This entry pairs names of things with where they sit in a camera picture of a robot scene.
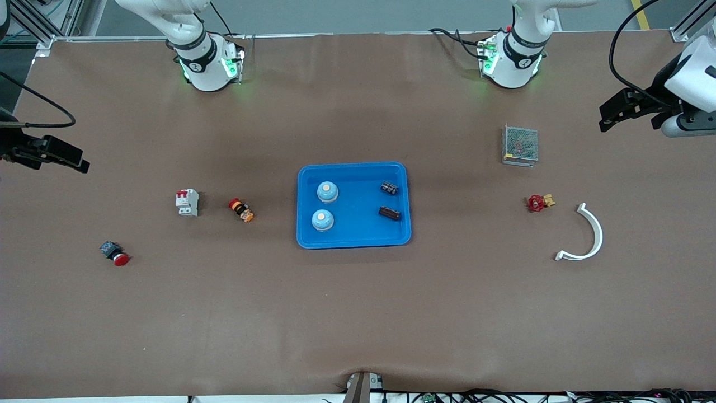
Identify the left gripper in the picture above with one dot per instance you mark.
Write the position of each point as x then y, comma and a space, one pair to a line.
658, 95

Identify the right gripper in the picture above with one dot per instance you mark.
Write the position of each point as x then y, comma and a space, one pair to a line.
12, 146

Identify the dark brown cylindrical capacitor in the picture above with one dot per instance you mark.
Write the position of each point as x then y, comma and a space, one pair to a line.
390, 187
390, 212

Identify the light blue call bell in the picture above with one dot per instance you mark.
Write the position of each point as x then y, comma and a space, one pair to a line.
327, 191
322, 220

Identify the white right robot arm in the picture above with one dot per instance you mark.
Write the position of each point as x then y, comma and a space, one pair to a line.
204, 61

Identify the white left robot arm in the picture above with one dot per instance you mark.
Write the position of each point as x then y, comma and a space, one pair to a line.
514, 61

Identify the red push button grey body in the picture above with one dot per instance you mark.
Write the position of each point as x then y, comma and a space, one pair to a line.
114, 253

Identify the metal mesh power supply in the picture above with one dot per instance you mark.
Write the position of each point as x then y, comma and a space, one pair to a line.
520, 144

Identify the blue plastic tray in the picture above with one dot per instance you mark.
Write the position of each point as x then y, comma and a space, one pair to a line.
358, 229

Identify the table cover sheet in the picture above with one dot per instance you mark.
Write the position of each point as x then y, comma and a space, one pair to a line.
358, 313

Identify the aluminium frame profile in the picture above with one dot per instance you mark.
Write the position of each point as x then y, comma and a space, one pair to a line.
39, 25
691, 22

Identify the white curved plastic bracket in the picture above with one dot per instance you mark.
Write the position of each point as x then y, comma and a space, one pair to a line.
597, 235

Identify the white circuit breaker red switch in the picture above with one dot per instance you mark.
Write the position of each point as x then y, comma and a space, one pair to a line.
187, 202

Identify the orange black emergency stop switch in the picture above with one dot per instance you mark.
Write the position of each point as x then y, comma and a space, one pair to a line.
241, 210

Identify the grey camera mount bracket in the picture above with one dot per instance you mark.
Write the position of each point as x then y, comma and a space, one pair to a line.
361, 389

